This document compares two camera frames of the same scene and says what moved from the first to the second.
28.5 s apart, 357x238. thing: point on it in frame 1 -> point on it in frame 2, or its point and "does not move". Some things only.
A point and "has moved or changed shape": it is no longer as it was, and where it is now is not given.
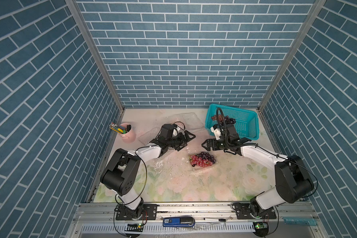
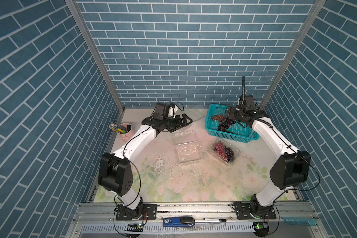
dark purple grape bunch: (205, 155) -> (229, 153)
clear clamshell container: (148, 136) has moved or changed shape
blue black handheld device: (179, 221) does not move
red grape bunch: (199, 161) has moved or changed shape
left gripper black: (181, 142) -> (177, 125)
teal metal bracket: (309, 220) does not move
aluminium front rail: (97, 220) does not move
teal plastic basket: (246, 125) does not move
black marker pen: (221, 220) does not move
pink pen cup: (130, 137) does not move
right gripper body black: (221, 144) -> (232, 114)
